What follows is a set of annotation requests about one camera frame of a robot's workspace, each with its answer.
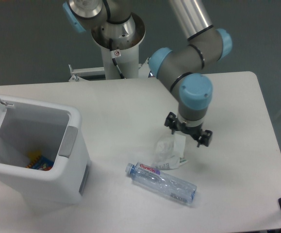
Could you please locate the colourful snack packet in bin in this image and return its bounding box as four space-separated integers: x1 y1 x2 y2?
26 150 54 171

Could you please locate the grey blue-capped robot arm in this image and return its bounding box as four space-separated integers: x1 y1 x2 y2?
63 0 232 146

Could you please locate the black cable on pedestal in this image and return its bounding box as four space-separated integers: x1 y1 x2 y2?
108 38 127 80

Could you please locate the white plastic wrapper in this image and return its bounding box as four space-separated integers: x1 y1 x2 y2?
152 133 188 170

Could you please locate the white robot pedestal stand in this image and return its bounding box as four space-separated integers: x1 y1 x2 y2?
69 13 146 81

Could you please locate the white open trash can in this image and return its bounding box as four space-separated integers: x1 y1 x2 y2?
0 95 91 204

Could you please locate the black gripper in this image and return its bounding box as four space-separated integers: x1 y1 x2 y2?
164 112 213 148

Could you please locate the clear plastic water bottle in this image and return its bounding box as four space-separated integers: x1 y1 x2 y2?
125 162 197 205

